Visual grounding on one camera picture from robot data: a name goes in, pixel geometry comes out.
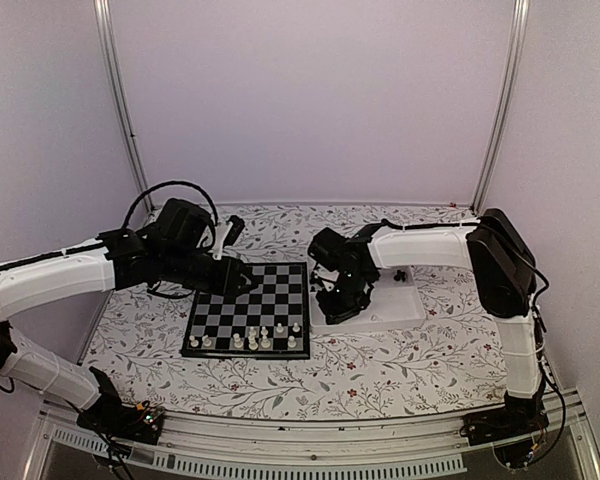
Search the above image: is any right metal frame post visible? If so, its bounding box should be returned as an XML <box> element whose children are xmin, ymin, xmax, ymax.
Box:
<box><xmin>471</xmin><ymin>0</ymin><xmax>531</xmax><ymax>213</ymax></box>

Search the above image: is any white plastic tray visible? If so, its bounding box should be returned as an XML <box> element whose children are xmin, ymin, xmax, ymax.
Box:
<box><xmin>309</xmin><ymin>266</ymin><xmax>425</xmax><ymax>334</ymax></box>

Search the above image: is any left metal frame post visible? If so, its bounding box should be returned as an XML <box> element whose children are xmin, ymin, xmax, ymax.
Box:
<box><xmin>93</xmin><ymin>0</ymin><xmax>149</xmax><ymax>193</ymax></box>

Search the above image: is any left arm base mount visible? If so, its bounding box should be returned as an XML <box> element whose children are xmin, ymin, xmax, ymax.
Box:
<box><xmin>77</xmin><ymin>396</ymin><xmax>165</xmax><ymax>445</ymax></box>

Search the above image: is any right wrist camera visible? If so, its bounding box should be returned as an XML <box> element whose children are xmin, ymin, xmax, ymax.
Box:
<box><xmin>309</xmin><ymin>264</ymin><xmax>333</xmax><ymax>291</ymax></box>

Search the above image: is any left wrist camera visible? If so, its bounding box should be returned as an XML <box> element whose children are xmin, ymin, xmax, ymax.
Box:
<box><xmin>211</xmin><ymin>215</ymin><xmax>245</xmax><ymax>260</ymax></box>

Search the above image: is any floral table mat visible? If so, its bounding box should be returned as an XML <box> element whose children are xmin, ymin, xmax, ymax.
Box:
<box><xmin>79</xmin><ymin>202</ymin><xmax>551</xmax><ymax>419</ymax></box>

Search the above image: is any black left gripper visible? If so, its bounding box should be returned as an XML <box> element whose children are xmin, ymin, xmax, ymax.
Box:
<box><xmin>161</xmin><ymin>247</ymin><xmax>261</xmax><ymax>299</ymax></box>

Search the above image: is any aluminium front rail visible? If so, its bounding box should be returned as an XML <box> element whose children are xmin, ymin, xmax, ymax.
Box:
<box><xmin>23</xmin><ymin>390</ymin><xmax>600</xmax><ymax>479</ymax></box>

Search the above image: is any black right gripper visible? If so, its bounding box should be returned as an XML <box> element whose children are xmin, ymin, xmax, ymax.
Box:
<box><xmin>315</xmin><ymin>272</ymin><xmax>370</xmax><ymax>327</ymax></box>

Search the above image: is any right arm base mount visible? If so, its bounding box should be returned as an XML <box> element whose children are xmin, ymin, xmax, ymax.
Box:
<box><xmin>459</xmin><ymin>399</ymin><xmax>549</xmax><ymax>469</ymax></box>

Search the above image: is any metal frame post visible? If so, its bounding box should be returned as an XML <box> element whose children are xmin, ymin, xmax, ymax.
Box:
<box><xmin>471</xmin><ymin>0</ymin><xmax>531</xmax><ymax>213</ymax></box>
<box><xmin>93</xmin><ymin>0</ymin><xmax>149</xmax><ymax>193</ymax></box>

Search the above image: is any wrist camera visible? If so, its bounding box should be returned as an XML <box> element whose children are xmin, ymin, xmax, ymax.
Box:
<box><xmin>309</xmin><ymin>264</ymin><xmax>333</xmax><ymax>291</ymax></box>
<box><xmin>211</xmin><ymin>215</ymin><xmax>245</xmax><ymax>260</ymax></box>

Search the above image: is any black piece far apart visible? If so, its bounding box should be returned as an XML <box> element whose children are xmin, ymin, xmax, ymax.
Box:
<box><xmin>394</xmin><ymin>270</ymin><xmax>407</xmax><ymax>282</ymax></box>

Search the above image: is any black grey chessboard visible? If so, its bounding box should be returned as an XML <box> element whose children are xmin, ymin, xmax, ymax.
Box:
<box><xmin>180</xmin><ymin>262</ymin><xmax>310</xmax><ymax>360</ymax></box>

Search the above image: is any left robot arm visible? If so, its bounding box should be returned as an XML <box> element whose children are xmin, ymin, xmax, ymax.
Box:
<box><xmin>0</xmin><ymin>180</ymin><xmax>255</xmax><ymax>434</ymax></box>

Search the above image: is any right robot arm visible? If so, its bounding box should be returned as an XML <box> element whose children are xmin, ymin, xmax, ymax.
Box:
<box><xmin>308</xmin><ymin>208</ymin><xmax>549</xmax><ymax>436</ymax></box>

